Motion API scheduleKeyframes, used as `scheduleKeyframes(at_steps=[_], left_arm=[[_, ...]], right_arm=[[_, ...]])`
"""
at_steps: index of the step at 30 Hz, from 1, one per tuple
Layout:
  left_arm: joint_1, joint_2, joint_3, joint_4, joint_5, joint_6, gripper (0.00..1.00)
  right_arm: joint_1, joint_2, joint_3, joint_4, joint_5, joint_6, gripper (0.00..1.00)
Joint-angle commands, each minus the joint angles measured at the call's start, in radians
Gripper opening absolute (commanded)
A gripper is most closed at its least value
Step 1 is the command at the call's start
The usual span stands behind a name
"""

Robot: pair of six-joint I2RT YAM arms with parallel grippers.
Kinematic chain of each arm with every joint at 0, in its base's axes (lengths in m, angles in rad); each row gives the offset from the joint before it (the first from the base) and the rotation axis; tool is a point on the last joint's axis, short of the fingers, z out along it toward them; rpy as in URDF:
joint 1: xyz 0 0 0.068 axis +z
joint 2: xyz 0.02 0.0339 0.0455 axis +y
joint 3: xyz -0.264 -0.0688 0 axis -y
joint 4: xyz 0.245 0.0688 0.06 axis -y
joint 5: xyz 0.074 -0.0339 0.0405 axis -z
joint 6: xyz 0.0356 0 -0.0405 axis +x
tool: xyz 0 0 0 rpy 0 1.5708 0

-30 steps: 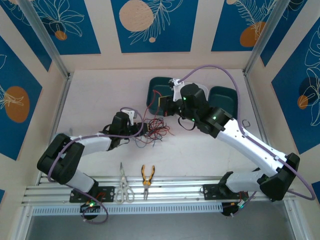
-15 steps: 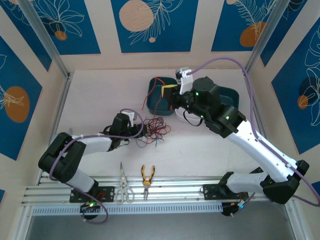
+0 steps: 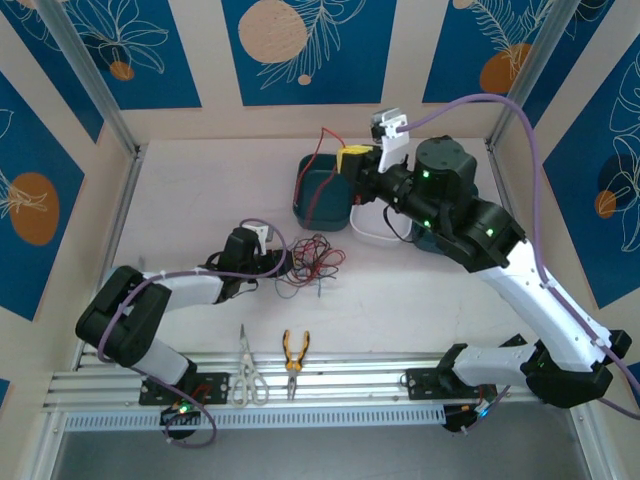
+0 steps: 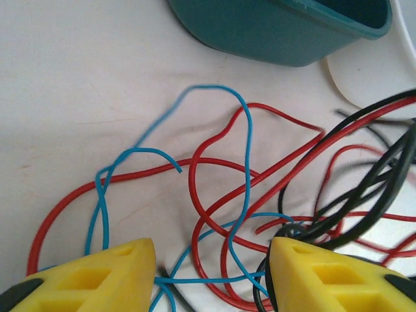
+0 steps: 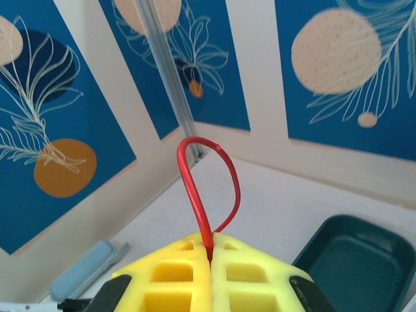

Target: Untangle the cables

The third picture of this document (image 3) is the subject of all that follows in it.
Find aluminium side rail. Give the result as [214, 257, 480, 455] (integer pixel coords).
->
[484, 139, 524, 236]
[72, 147, 146, 371]

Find white scissors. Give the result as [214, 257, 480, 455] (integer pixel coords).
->
[228, 323, 270, 407]

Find aluminium corner post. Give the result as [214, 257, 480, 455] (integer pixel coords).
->
[37, 0, 144, 159]
[487, 0, 581, 151]

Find red wire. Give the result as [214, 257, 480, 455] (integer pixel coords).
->
[292, 233, 349, 281]
[292, 127, 346, 226]

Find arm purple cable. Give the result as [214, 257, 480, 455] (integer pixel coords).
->
[96, 217, 289, 449]
[397, 93, 640, 436]

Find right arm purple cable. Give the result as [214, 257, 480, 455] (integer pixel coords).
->
[397, 93, 640, 436]

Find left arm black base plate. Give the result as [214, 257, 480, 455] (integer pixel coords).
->
[138, 370, 231, 406]

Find white slotted cable duct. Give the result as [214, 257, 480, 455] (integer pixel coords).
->
[62, 405, 446, 432]

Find blue wire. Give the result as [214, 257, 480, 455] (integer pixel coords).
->
[312, 269, 341, 300]
[274, 277, 314, 301]

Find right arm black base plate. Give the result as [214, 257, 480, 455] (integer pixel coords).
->
[403, 366, 499, 401]

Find white plastic bin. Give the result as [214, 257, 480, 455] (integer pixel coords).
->
[348, 202, 416, 249]

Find yellow black pliers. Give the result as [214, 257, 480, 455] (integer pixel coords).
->
[280, 328, 311, 401]

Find small black controller board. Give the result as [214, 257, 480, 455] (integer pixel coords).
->
[442, 404, 494, 434]
[158, 402, 204, 427]

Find blue floral wall poster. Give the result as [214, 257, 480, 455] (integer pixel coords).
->
[62, 0, 203, 111]
[0, 69, 86, 322]
[542, 44, 640, 310]
[422, 0, 556, 105]
[0, 0, 105, 145]
[519, 0, 617, 135]
[221, 0, 399, 107]

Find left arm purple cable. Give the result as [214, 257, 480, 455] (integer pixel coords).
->
[96, 217, 289, 449]

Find aluminium rail frame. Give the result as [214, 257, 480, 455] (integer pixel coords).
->
[42, 351, 599, 414]

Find teal plastic bin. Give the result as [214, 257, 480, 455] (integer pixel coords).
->
[412, 232, 454, 256]
[290, 152, 352, 234]

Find black wire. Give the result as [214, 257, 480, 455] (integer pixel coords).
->
[287, 242, 344, 289]
[279, 239, 331, 291]

